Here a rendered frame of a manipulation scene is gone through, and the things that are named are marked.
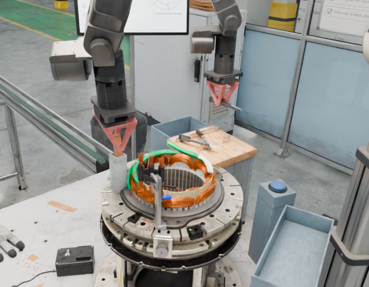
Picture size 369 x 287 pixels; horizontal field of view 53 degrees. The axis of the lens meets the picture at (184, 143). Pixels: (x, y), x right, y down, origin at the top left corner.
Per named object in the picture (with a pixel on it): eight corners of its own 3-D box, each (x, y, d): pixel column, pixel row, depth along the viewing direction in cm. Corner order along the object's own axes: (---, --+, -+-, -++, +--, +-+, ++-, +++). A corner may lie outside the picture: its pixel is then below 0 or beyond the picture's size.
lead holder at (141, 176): (136, 179, 68) (136, 163, 67) (155, 173, 71) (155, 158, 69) (147, 189, 66) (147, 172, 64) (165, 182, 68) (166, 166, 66)
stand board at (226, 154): (166, 145, 114) (167, 138, 113) (212, 131, 125) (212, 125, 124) (209, 173, 100) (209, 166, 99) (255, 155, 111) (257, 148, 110)
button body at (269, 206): (260, 271, 104) (274, 197, 93) (247, 254, 110) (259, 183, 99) (281, 264, 107) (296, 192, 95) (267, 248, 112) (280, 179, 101)
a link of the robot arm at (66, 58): (110, 44, 58) (112, 8, 62) (35, 45, 57) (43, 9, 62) (119, 93, 68) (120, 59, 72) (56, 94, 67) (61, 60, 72)
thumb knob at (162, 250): (155, 253, 69) (155, 243, 68) (168, 254, 69) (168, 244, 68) (154, 257, 68) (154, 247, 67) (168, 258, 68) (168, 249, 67)
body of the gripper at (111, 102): (105, 126, 68) (100, 89, 64) (90, 105, 76) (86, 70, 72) (138, 119, 71) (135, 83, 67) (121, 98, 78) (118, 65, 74)
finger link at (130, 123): (107, 160, 73) (102, 119, 68) (98, 143, 78) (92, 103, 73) (140, 152, 75) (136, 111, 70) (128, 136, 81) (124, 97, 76)
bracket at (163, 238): (154, 250, 72) (155, 229, 70) (172, 251, 72) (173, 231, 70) (153, 257, 71) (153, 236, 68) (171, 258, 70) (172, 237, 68)
